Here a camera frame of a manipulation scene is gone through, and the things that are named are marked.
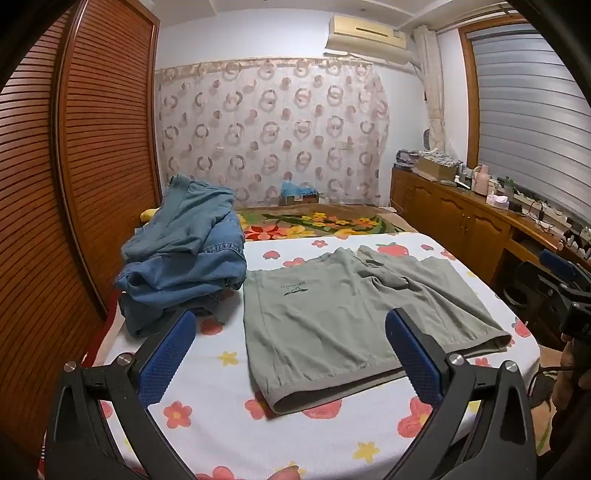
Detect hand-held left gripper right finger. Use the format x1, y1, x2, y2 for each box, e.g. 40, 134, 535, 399
384, 307, 541, 480

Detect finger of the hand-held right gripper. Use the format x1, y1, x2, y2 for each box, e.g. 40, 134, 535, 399
539, 249, 591, 287

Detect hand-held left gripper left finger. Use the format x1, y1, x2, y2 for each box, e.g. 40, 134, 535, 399
44, 310, 199, 480

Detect grey-green pants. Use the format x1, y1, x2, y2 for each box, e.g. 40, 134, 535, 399
242, 246, 513, 415

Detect person's right forearm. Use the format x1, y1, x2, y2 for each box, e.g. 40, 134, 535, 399
547, 406, 591, 480

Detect person's right hand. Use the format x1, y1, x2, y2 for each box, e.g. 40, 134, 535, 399
551, 335, 583, 418

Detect person's left hand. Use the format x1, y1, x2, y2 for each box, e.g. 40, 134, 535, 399
259, 465, 301, 480

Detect dark trash bin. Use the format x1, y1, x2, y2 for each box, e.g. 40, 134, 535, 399
501, 277, 536, 311

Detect white power strip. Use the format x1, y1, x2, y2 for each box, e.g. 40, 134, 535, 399
512, 188, 570, 219

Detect strawberry print bed sheet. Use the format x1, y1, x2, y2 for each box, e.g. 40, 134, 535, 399
99, 231, 541, 480

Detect pink thermos jug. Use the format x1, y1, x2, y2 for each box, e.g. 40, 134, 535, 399
471, 164, 491, 195

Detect blue denim clothes pile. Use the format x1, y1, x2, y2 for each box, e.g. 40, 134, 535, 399
115, 174, 247, 340

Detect long wooden cabinet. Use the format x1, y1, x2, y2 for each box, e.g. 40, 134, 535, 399
390, 166, 591, 296

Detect grey window blind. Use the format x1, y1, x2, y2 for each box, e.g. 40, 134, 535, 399
471, 28, 591, 222

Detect cardboard box with clutter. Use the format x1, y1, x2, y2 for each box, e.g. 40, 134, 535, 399
416, 153, 463, 182

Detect floral brown blanket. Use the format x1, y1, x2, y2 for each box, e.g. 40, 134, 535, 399
235, 205, 419, 243

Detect small cardboard box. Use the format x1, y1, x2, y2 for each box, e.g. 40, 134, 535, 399
279, 191, 320, 206

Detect blue plastic bag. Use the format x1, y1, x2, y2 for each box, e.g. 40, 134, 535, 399
281, 180, 317, 197

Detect beige tied curtain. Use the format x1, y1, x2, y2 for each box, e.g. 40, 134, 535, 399
412, 25, 455, 158

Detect wooden louvered wardrobe door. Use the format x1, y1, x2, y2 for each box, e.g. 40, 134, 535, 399
0, 0, 163, 462

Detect circle pattern sheer curtain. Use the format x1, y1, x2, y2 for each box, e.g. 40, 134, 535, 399
154, 58, 393, 208

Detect black charger cables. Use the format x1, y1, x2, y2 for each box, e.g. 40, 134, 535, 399
525, 198, 557, 232

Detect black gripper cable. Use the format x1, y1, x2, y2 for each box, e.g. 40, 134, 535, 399
529, 362, 575, 409

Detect wooden window frame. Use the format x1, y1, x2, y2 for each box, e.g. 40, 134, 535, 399
457, 19, 591, 174

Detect wall air conditioner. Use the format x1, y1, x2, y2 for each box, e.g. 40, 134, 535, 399
324, 15, 414, 65

